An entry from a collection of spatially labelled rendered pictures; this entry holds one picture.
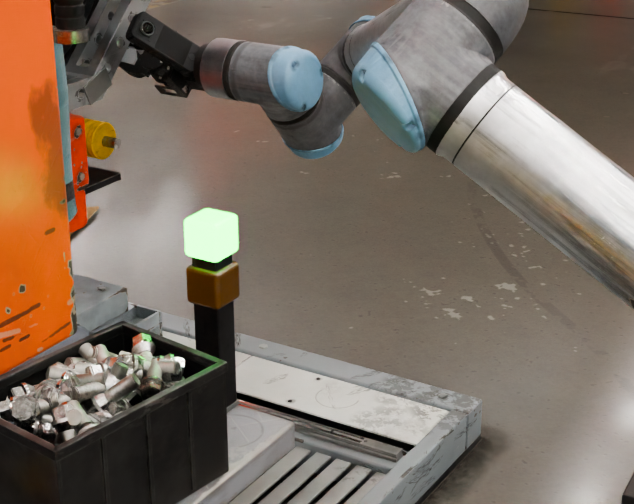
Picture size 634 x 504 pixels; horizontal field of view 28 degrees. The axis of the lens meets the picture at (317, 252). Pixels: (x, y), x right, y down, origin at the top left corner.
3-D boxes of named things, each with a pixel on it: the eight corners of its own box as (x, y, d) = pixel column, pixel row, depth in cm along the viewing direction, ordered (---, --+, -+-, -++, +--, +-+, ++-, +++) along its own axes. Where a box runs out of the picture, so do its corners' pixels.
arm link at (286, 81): (310, 127, 186) (285, 89, 178) (240, 115, 192) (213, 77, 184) (334, 76, 189) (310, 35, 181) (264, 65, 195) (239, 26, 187)
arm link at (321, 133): (366, 122, 199) (340, 76, 188) (319, 175, 197) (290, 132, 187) (326, 97, 204) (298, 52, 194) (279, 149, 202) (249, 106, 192)
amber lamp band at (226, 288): (209, 289, 127) (207, 252, 125) (241, 297, 125) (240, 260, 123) (185, 303, 124) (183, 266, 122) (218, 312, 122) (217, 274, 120)
